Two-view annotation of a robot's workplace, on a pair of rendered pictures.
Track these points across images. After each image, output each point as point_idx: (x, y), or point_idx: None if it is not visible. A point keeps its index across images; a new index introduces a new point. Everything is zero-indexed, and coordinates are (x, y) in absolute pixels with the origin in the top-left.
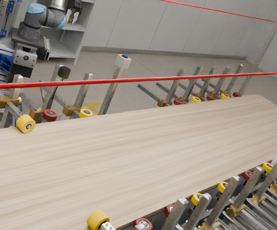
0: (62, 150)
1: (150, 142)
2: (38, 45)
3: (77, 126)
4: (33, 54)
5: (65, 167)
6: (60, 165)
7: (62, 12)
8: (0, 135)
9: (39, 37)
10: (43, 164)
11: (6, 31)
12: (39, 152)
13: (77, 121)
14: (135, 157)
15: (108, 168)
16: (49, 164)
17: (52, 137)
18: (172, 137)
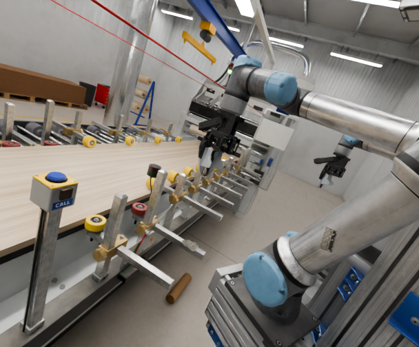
0: (116, 177)
1: None
2: (236, 277)
3: (107, 198)
4: (224, 270)
5: (111, 168)
6: (115, 169)
7: (273, 244)
8: None
9: None
10: (127, 169)
11: (320, 332)
12: (132, 175)
13: (107, 205)
14: (29, 175)
15: (72, 167)
16: (123, 169)
17: (128, 186)
18: None
